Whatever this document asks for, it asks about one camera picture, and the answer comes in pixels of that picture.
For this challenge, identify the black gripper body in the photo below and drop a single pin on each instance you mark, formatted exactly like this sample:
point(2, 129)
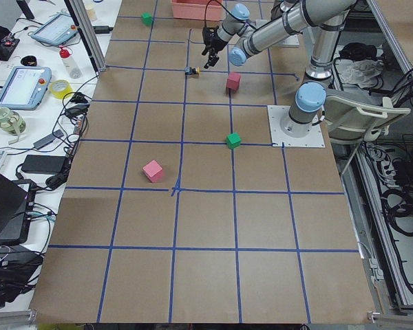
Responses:
point(215, 45)

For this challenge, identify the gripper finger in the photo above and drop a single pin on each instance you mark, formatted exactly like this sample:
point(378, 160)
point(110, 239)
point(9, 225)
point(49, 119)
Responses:
point(205, 51)
point(213, 58)

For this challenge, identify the yellow push button switch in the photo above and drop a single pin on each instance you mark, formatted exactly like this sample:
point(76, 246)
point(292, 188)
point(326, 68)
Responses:
point(189, 71)

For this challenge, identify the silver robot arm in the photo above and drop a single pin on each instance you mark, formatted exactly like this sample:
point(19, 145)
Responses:
point(291, 40)
point(288, 18)

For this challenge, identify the pink cube near center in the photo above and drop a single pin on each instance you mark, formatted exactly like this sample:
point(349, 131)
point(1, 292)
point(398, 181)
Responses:
point(233, 81)

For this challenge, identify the pink cube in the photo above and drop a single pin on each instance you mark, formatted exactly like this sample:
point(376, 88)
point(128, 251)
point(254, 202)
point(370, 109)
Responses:
point(233, 81)
point(153, 171)

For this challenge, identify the pink plastic bin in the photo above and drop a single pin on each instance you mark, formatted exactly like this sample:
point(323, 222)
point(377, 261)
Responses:
point(197, 9)

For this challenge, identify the green cube at corner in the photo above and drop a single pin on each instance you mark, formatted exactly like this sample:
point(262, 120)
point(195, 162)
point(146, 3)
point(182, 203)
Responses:
point(147, 18)

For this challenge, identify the green cube near center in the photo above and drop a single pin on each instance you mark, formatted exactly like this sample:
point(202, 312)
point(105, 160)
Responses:
point(233, 140)

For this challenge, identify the pink cube far side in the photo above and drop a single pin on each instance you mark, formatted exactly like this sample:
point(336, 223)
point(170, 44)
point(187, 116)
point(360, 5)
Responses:
point(153, 171)

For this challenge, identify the clear squeeze bottle red cap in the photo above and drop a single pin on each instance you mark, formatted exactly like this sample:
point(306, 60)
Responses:
point(69, 63)

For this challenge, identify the upper teach pendant tablet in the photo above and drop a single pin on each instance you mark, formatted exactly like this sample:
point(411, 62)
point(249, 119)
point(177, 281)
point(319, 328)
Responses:
point(57, 31)

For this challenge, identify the teach pendant tablet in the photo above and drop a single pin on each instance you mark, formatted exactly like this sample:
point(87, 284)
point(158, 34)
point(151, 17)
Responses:
point(25, 88)
point(57, 31)

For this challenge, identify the yellow tape roll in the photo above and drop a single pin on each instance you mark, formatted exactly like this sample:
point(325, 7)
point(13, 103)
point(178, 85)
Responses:
point(60, 89)

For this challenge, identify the white office chair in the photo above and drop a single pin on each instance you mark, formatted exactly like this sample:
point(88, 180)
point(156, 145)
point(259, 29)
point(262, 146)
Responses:
point(351, 122)

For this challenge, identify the black round container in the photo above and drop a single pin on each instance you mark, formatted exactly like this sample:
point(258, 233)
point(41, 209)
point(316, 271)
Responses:
point(29, 61)

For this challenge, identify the lower teach pendant tablet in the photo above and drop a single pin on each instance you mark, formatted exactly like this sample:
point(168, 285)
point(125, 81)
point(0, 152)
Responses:
point(25, 88)

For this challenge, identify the black power adapter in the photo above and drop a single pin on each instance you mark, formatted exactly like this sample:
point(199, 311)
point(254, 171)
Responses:
point(43, 164)

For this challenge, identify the black laptop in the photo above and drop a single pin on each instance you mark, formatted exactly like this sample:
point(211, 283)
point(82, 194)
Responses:
point(16, 202)

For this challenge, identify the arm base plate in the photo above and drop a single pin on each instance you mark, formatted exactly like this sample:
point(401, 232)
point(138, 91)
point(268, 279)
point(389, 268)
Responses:
point(287, 133)

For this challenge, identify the aluminium frame post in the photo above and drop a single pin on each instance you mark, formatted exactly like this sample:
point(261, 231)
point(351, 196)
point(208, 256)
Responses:
point(76, 9)

